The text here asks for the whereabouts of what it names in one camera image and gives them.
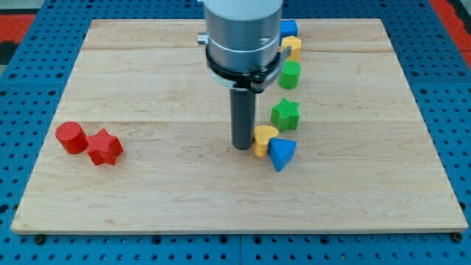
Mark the yellow hexagon block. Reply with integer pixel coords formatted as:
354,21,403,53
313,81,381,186
280,35,302,62

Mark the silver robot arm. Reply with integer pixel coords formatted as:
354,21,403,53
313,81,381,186
197,0,291,150

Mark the wooden board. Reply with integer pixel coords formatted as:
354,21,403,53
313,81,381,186
11,19,468,235

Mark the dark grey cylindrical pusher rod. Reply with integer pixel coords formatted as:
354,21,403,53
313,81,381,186
230,90,255,150

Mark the green star block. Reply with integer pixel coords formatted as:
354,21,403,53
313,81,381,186
270,97,300,132

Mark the blue triangle block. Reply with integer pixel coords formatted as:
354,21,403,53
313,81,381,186
269,138,297,172

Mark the red cylinder block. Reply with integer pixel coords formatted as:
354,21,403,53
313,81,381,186
55,121,88,155

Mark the red star block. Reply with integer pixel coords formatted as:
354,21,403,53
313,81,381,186
86,129,124,166

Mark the blue cube block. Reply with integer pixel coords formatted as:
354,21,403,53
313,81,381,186
280,19,299,39

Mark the black clamp ring mount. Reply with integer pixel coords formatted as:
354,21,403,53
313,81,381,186
205,46,291,93

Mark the yellow heart block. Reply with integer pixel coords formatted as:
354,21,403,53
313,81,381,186
253,125,279,158

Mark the green cylinder block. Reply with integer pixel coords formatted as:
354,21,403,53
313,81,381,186
278,60,302,90

